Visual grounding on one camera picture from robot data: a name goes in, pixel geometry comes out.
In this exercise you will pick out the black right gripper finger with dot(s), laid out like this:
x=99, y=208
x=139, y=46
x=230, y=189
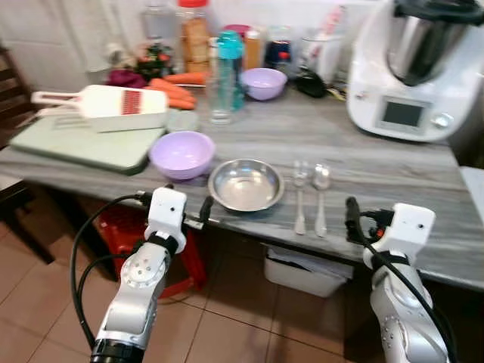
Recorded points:
x=352, y=215

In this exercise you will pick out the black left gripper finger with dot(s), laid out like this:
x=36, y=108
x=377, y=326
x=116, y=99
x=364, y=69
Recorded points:
x=206, y=209
x=168, y=187

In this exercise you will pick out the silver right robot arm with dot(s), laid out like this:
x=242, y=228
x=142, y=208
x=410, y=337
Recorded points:
x=404, y=310

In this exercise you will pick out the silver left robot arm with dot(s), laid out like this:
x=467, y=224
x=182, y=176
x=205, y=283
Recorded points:
x=136, y=287

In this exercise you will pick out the large purple plastic bowl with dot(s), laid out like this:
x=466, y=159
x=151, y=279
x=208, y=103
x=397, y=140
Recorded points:
x=181, y=155

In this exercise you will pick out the stainless steel bowl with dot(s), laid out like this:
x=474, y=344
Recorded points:
x=246, y=187

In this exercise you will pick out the silver metal spoon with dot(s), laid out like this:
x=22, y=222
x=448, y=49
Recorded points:
x=321, y=181

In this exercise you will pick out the silver metal fork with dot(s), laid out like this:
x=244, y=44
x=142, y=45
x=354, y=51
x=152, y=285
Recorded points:
x=300, y=197

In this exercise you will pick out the red plastic stool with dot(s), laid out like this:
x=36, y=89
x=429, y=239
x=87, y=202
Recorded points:
x=121, y=234

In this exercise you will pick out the white plastic bin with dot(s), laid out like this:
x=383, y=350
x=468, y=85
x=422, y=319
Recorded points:
x=302, y=276

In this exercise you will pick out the orange carrot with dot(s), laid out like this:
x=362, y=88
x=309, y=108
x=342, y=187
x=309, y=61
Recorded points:
x=187, y=77
x=181, y=103
x=172, y=89

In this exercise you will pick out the pale green cutting board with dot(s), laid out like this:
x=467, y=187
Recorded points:
x=83, y=147

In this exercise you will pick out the white mandoline slicer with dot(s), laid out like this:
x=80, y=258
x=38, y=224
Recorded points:
x=106, y=107

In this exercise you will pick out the white cabinet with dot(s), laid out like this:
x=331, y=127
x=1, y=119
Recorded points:
x=473, y=189

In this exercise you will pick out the dark purple vegetable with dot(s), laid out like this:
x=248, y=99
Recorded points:
x=125, y=78

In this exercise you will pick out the clear bottle with teal cap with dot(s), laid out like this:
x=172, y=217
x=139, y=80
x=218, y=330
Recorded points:
x=227, y=76

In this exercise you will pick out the green leafy vegetable bunch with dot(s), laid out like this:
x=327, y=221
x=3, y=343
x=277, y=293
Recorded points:
x=155, y=59

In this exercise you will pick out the small purple plastic bowl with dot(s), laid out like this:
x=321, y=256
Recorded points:
x=264, y=83

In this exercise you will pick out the black kitchen gadget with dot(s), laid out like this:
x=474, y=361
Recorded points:
x=310, y=83

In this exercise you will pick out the white kitchen food processor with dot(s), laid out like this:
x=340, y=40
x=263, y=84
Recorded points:
x=378, y=76

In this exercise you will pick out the tall jar with red lid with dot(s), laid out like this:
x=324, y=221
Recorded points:
x=194, y=41

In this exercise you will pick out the dark wooden bench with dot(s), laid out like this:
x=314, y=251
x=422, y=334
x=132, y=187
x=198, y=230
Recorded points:
x=19, y=208

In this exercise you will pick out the white utensil container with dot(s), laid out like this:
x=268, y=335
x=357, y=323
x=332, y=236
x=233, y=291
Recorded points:
x=321, y=57

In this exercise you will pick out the small orange spice jar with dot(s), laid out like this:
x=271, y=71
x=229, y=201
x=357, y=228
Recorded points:
x=253, y=49

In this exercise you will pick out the clear plastic bottle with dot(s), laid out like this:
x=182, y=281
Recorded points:
x=159, y=23

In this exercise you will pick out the container with pink lid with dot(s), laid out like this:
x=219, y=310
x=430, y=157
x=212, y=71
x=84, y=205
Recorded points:
x=240, y=30

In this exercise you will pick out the dark glass jar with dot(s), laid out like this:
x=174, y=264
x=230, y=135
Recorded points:
x=280, y=51

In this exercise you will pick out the dark wooden chair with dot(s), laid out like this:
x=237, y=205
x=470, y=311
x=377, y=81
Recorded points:
x=13, y=98

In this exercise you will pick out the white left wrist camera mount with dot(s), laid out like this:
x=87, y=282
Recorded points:
x=166, y=215

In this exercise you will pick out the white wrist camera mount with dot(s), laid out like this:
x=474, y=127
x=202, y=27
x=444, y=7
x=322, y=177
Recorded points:
x=408, y=227
x=166, y=215

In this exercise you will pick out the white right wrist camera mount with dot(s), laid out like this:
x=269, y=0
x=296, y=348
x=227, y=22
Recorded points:
x=408, y=227

